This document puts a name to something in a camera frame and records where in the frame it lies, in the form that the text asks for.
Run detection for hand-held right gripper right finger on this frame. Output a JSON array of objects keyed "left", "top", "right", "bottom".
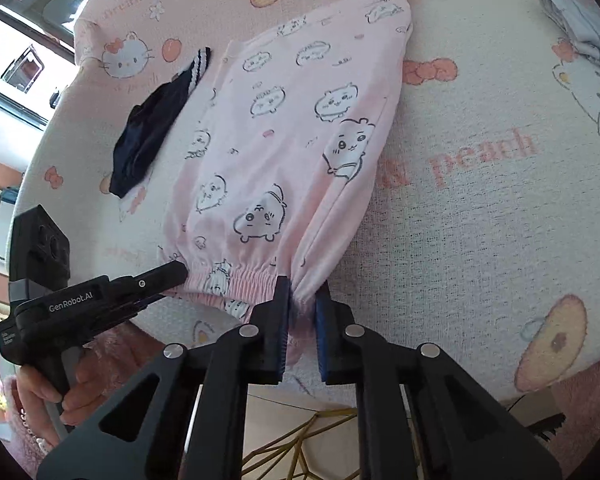
[{"left": 315, "top": 280, "right": 563, "bottom": 480}]

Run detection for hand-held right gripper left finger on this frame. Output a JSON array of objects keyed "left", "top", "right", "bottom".
[{"left": 36, "top": 276, "right": 292, "bottom": 480}]

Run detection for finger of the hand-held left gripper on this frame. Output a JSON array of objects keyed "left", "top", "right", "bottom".
[{"left": 107, "top": 260, "right": 190, "bottom": 313}]

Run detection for pink printed pants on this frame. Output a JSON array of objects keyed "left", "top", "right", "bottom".
[{"left": 159, "top": 0, "right": 414, "bottom": 368}]

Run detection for person's left hand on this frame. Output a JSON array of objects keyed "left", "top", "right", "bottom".
[{"left": 17, "top": 346, "right": 113, "bottom": 429}]

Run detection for navy striped shorts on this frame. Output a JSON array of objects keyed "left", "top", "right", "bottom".
[{"left": 109, "top": 47, "right": 213, "bottom": 200}]

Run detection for pink cat printed blanket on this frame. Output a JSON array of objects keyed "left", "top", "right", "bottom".
[{"left": 22, "top": 0, "right": 600, "bottom": 411}]

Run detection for window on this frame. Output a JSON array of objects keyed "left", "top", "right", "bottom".
[{"left": 0, "top": 0, "right": 113, "bottom": 128}]

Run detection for pink fluffy bed cover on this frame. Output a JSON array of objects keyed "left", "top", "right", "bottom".
[{"left": 82, "top": 322, "right": 600, "bottom": 466}]

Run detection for white printed folded cloth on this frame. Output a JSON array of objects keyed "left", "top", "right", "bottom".
[{"left": 535, "top": 0, "right": 600, "bottom": 71}]

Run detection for gold wire frame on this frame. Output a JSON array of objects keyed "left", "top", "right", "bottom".
[{"left": 240, "top": 400, "right": 376, "bottom": 480}]

